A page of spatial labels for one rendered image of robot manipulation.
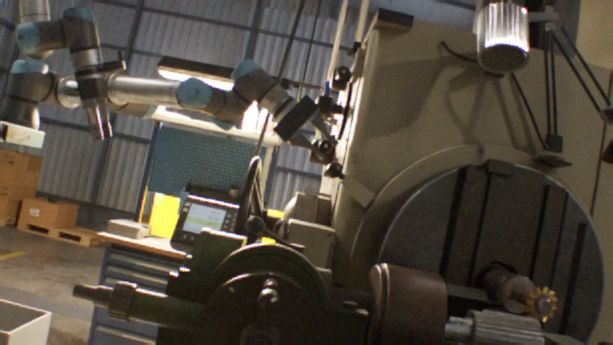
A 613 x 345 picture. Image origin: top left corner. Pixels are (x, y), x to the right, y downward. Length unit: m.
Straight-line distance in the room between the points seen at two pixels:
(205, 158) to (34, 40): 2.24
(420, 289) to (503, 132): 0.59
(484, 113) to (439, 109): 0.12
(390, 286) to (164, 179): 2.75
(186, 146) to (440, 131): 2.40
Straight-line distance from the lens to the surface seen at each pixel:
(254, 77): 1.38
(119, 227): 3.17
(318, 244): 1.17
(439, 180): 1.20
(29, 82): 1.93
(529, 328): 1.03
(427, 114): 1.32
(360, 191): 1.23
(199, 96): 1.29
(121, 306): 0.80
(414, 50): 1.34
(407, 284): 0.91
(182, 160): 3.49
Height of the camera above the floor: 1.39
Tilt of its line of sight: 4 degrees up
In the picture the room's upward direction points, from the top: 12 degrees clockwise
